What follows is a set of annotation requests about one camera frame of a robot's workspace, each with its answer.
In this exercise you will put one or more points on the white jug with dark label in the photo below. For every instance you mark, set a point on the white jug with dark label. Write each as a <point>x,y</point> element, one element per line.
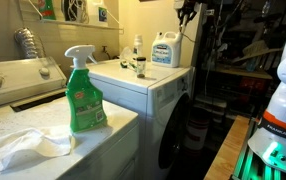
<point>98,13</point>

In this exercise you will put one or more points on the white crumpled cloth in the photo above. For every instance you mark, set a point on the white crumpled cloth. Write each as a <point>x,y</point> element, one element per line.
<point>23,146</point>

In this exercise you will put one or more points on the white detergent jug blue label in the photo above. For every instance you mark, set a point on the white detergent jug blue label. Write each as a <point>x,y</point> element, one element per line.
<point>166,50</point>

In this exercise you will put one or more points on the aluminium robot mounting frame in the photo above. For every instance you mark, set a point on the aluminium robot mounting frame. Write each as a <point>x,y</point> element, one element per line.
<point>249,163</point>

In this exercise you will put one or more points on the clear plastic measuring cup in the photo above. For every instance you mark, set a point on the clear plastic measuring cup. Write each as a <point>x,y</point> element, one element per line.
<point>127,55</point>

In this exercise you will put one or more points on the white top-load dryer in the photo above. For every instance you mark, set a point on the white top-load dryer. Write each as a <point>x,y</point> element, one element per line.
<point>33,113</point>

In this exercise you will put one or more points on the small glass jar dark lid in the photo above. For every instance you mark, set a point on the small glass jar dark lid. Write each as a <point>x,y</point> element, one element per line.
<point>141,66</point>

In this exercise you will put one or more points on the white and red bucket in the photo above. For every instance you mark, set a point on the white and red bucket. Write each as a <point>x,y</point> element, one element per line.
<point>196,133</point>

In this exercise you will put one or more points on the green spray bottle white trigger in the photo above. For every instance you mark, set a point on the green spray bottle white trigger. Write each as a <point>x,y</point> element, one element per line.
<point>84,100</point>

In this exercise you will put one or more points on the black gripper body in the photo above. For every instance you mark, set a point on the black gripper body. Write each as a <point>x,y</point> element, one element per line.
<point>189,7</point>

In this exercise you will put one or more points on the wooden table top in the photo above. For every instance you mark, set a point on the wooden table top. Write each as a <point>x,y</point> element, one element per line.
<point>228,153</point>

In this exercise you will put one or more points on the tall white plastic bottle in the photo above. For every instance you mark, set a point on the tall white plastic bottle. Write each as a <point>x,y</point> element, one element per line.
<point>137,45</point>

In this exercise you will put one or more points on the stacked white storage bins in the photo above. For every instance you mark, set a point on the stacked white storage bins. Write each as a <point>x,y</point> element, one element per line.
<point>211,105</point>

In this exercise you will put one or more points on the white front-load washing machine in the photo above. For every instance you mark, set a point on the white front-load washing machine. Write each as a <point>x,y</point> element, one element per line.
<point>143,86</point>

